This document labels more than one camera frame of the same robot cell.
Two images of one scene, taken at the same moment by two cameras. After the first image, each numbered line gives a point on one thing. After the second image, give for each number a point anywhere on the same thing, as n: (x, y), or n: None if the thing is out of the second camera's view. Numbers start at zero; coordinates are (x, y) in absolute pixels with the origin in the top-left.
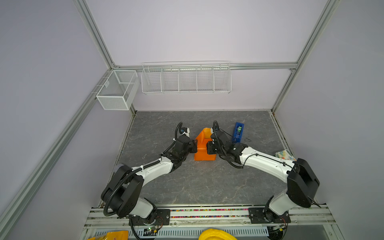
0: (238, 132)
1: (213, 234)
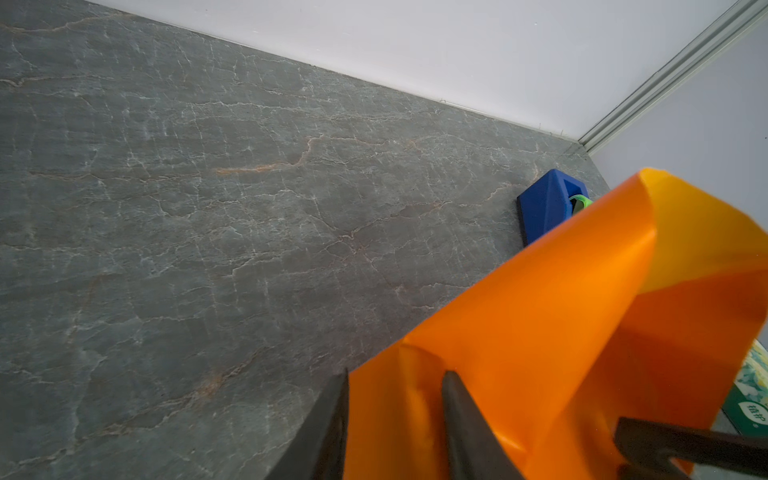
0: (548, 201)
1: None
